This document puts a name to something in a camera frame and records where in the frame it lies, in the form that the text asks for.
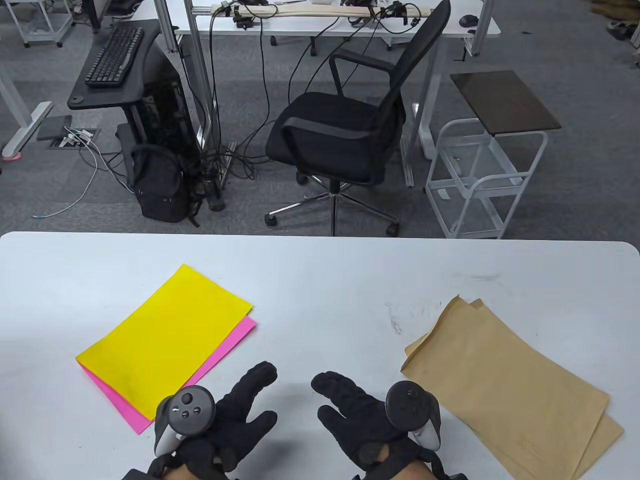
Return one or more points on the person's right hand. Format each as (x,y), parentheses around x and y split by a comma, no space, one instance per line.
(350,415)

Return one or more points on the person's left hand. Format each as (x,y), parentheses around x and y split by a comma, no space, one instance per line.
(245,415)

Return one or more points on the pink paper sheet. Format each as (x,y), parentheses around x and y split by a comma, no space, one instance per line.
(235,337)

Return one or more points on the yellow paper sheet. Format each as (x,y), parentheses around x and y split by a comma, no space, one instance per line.
(165,340)

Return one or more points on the brown paper envelope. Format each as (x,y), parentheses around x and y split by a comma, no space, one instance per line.
(500,380)
(602,440)

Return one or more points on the person's right forearm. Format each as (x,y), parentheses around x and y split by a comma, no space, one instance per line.
(400,472)

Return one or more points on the person's left forearm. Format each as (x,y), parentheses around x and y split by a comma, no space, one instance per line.
(187,474)

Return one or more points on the grey left hand controller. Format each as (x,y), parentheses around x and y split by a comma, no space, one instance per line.
(187,407)

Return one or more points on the grey hand controller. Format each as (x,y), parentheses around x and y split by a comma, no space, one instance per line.
(407,402)
(187,407)

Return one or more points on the grey right hand controller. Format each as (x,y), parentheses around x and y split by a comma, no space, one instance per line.
(407,402)

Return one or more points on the black water bottle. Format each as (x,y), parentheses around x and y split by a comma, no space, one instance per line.
(216,197)

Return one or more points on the black backpack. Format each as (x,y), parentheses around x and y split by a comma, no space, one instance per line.
(160,190)

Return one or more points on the white rolling cart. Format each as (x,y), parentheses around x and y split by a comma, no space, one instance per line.
(480,212)

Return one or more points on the black office chair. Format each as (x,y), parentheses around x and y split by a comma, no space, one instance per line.
(330,130)

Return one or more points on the floor socket box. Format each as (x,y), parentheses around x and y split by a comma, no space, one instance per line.
(75,140)

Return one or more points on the black computer tower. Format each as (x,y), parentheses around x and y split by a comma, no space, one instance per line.
(165,100)

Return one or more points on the grey floor plate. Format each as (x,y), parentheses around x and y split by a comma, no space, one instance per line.
(54,127)

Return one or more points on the dark brown board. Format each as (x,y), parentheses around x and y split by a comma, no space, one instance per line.
(505,102)

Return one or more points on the black keyboard stand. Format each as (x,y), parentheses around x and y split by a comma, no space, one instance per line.
(82,97)

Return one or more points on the white desk leg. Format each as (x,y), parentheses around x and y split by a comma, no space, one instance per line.
(30,120)

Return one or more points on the black keyboard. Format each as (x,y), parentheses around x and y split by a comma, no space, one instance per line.
(114,57)

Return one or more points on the white office desk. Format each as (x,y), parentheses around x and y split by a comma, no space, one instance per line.
(300,25)

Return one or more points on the black computer mouse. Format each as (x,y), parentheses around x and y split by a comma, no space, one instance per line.
(468,20)

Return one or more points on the white wheeled trolley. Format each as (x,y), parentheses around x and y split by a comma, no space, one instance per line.
(42,35)

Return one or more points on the dark shoe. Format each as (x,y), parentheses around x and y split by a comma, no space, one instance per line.
(620,30)

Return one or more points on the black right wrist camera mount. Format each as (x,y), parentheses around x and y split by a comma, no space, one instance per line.
(450,472)

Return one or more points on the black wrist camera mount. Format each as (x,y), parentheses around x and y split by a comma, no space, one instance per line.
(450,472)
(135,475)

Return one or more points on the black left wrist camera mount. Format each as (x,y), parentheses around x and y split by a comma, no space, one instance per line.
(135,475)

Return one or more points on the aluminium frame post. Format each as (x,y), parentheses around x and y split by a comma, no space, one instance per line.
(482,30)
(166,30)
(199,60)

